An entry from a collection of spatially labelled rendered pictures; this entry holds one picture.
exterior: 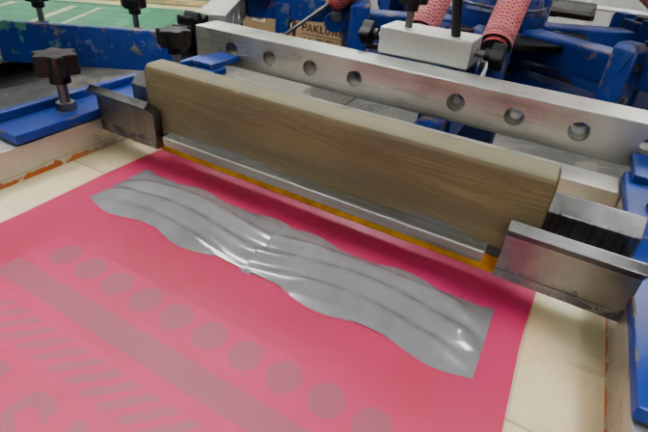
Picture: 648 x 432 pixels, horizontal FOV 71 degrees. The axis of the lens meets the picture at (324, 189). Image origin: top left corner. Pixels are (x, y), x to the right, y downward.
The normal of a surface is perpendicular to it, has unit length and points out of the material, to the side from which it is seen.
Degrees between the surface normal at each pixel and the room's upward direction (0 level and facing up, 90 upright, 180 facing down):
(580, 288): 90
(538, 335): 0
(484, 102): 90
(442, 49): 90
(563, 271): 90
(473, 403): 0
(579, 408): 0
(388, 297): 31
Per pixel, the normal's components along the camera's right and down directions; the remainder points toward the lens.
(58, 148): 0.87, 0.31
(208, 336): 0.07, -0.85
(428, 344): -0.20, -0.54
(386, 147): -0.49, 0.42
